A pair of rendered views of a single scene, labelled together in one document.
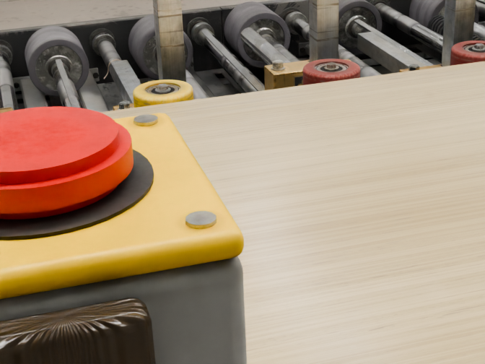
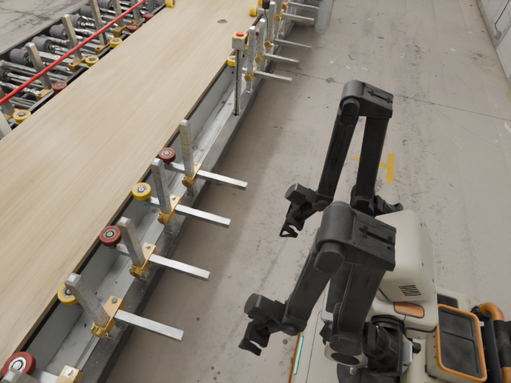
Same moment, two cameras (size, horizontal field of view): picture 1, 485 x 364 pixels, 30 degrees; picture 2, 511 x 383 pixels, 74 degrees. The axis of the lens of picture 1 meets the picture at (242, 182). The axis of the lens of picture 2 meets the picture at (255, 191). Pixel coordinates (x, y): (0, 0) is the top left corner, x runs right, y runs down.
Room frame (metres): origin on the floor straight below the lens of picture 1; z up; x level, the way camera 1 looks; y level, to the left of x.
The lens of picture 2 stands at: (-0.83, 1.62, 2.07)
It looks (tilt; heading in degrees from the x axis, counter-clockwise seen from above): 49 degrees down; 297
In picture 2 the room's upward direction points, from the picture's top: 6 degrees clockwise
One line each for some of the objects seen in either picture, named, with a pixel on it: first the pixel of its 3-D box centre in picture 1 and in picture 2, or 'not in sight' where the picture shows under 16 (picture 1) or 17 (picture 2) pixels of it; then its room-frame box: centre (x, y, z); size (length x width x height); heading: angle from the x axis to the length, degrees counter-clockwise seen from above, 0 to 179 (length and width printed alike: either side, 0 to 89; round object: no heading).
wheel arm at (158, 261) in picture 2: not in sight; (159, 261); (-0.20, 1.18, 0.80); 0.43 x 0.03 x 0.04; 15
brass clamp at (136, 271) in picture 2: not in sight; (143, 260); (-0.15, 1.22, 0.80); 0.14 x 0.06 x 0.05; 105
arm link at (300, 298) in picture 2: not in sight; (311, 282); (-0.80, 1.25, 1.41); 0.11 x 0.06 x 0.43; 105
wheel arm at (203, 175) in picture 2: not in sight; (204, 175); (-0.07, 0.70, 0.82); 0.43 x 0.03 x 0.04; 15
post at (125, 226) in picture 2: not in sight; (137, 256); (-0.15, 1.24, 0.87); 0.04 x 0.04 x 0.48; 15
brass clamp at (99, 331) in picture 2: not in sight; (108, 317); (-0.21, 1.46, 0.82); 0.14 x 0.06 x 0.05; 105
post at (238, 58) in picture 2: not in sight; (237, 83); (0.17, 0.04, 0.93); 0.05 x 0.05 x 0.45; 15
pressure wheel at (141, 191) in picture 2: not in sight; (143, 196); (0.05, 0.99, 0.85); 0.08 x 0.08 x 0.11
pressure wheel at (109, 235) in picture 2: not in sight; (112, 241); (-0.01, 1.24, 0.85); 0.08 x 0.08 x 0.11
